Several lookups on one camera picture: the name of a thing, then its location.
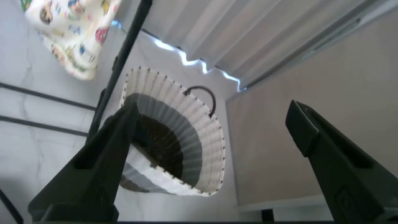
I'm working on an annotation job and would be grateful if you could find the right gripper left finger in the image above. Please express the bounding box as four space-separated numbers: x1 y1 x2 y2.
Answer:
27 102 140 224

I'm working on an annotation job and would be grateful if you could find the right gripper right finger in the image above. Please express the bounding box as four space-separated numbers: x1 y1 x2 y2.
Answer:
285 99 398 224

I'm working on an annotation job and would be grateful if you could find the black clothes rack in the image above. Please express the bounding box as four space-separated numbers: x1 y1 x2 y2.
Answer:
0 0 154 141

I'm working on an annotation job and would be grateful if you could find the white laundry basket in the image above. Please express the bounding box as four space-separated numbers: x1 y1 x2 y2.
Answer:
119 66 226 197

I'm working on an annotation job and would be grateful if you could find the cream printed garment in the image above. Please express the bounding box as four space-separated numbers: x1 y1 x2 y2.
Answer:
20 0 124 81

